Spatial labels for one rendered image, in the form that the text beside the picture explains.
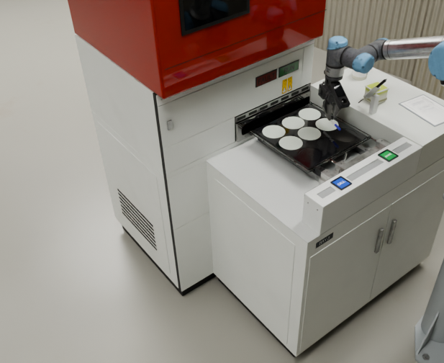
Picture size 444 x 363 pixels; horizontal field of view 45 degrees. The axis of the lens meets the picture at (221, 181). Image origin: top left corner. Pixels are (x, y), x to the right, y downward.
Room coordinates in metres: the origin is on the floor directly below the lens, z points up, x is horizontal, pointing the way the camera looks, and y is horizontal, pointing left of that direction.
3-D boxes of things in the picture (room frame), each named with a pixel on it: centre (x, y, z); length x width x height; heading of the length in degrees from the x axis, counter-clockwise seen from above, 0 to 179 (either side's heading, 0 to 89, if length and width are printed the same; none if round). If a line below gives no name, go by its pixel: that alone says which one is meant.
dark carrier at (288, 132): (1.88, -0.39, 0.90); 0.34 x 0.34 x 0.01; 36
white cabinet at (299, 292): (1.84, -0.51, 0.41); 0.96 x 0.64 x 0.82; 126
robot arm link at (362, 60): (1.85, -0.55, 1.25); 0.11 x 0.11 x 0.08; 40
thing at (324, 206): (1.54, -0.54, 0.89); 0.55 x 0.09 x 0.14; 126
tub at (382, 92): (2.02, -0.69, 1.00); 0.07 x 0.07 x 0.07; 27
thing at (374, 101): (1.93, -0.65, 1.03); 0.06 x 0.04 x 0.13; 36
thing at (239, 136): (2.04, -0.25, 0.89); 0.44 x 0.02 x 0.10; 126
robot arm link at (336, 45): (1.92, -0.48, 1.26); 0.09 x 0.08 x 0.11; 40
